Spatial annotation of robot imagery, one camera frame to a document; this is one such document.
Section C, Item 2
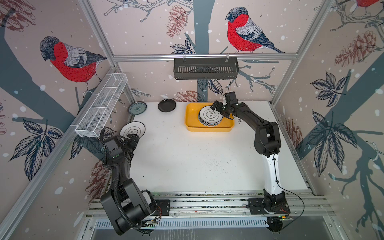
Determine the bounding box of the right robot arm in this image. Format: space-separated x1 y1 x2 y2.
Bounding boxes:
211 92 287 213

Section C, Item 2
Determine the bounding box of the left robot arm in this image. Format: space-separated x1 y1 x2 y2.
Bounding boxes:
101 134 157 236

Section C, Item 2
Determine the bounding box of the small teal patterned plate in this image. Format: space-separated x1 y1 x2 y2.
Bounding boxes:
128 102 147 116

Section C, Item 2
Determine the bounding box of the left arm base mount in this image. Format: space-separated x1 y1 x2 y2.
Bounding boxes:
149 200 171 217

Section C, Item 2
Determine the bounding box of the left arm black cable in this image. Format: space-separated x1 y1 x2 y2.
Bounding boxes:
110 164 145 232

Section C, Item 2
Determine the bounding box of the yellow plastic bin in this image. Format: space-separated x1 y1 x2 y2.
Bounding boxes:
185 103 235 133

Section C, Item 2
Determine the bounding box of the small black plate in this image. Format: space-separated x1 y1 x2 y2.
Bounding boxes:
158 99 177 113

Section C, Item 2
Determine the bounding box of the green rim plate back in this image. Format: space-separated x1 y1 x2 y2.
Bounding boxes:
199 119 222 127

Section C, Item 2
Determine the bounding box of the horizontal aluminium rail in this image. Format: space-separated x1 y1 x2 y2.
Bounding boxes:
113 53 298 63

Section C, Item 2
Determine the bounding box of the black hanging basket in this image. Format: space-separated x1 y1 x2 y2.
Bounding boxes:
174 58 239 80

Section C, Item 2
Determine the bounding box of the white plate green motif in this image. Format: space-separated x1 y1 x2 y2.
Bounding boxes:
120 121 146 138

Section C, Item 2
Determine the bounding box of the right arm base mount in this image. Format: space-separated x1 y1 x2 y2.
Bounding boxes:
246 198 291 215

